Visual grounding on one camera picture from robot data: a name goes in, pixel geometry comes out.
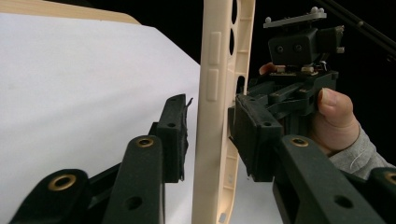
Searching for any black metal stand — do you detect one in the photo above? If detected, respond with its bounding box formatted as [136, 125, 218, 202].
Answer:
[320, 0, 396, 61]

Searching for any white table sheet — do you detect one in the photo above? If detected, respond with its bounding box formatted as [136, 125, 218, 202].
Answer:
[0, 12, 283, 224]

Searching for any beige phone case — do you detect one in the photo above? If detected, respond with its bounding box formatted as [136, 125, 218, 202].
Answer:
[191, 0, 257, 224]

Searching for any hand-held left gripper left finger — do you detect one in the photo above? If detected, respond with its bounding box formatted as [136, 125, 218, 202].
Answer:
[102, 93, 190, 224]

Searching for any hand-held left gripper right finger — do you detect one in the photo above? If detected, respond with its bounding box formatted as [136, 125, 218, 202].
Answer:
[228, 94, 387, 224]

